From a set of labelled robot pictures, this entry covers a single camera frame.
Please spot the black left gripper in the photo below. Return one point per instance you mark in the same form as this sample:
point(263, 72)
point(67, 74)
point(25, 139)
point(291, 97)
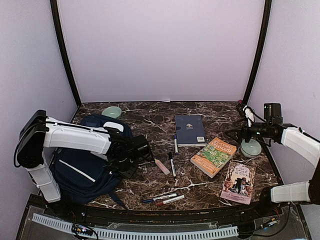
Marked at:
point(128, 174)

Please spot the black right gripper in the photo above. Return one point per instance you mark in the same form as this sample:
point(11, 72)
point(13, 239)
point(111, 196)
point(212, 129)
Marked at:
point(240, 134)

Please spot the orange treehouse paperback book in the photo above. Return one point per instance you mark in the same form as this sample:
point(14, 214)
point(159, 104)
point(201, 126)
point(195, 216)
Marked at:
point(214, 156)

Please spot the navy blue student backpack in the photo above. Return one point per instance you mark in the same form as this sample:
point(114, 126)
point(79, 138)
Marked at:
point(83, 177)

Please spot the pink Shakespeare paperback book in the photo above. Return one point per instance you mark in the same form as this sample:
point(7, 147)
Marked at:
point(238, 184)

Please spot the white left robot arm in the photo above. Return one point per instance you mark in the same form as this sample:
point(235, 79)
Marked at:
point(42, 136)

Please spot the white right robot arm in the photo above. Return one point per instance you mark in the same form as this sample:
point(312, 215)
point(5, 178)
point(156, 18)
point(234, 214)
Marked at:
point(297, 140)

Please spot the green bowl right side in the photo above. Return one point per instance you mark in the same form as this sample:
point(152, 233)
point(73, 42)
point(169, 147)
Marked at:
point(250, 149)

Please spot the green bowl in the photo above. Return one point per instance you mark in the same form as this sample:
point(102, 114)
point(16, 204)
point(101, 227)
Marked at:
point(112, 112)
point(250, 149)

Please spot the green bowl back left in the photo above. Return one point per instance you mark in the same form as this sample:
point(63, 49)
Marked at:
point(112, 112)

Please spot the black capped white marker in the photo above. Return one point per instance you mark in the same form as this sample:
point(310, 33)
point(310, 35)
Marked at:
point(170, 155)

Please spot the navy blue notebook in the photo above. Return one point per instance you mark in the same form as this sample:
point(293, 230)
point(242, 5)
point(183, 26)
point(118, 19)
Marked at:
point(190, 131)

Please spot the purple capped white marker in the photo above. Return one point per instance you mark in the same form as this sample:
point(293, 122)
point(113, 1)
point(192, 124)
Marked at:
point(176, 145)

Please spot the blue capped white marker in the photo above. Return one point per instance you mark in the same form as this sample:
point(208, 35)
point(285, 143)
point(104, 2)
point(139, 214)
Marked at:
point(163, 197)

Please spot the red capped white marker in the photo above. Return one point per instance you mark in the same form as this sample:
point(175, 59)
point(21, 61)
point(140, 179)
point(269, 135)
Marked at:
point(174, 199)

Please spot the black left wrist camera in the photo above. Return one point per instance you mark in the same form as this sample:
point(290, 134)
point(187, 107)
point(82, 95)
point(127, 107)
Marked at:
point(142, 145)

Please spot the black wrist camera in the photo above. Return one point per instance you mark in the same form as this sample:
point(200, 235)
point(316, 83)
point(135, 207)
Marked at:
point(273, 113)
point(142, 145)

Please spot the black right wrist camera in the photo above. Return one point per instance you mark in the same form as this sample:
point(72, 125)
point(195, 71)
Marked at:
point(273, 113)

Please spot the grey slotted cable duct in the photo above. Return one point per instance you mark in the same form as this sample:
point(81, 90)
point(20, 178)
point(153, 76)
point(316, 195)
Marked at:
point(130, 232)

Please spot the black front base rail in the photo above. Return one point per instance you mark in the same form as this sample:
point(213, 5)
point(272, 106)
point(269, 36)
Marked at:
point(98, 213)

